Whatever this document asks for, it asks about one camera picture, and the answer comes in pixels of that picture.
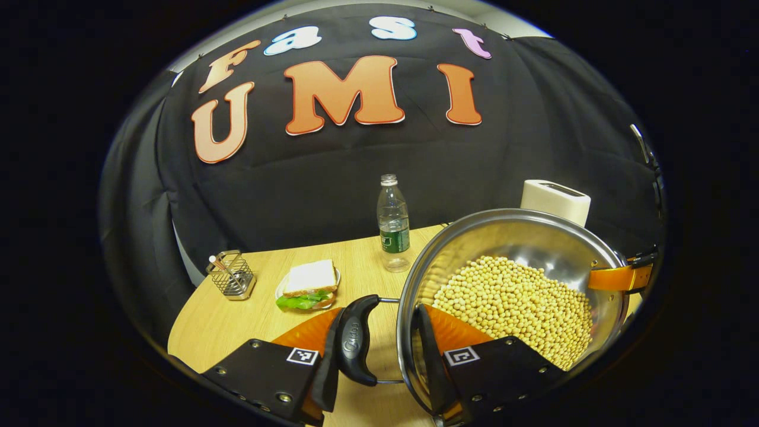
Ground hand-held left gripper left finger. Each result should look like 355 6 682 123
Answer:
202 307 346 427

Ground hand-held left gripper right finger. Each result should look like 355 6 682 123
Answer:
412 304 567 427

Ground steel pot with black handles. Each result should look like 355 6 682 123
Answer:
336 208 630 427

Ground pile of yellow soybeans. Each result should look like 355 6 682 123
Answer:
432 256 594 370

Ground white toaster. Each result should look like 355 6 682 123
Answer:
521 180 592 228

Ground white bread lettuce sandwich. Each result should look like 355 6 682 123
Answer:
277 259 339 310

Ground clear plastic water bottle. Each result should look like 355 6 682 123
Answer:
377 174 412 273

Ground black backdrop cloth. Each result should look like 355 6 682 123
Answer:
98 3 665 350

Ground metal wire utensil holder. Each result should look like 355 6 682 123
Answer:
206 250 257 301

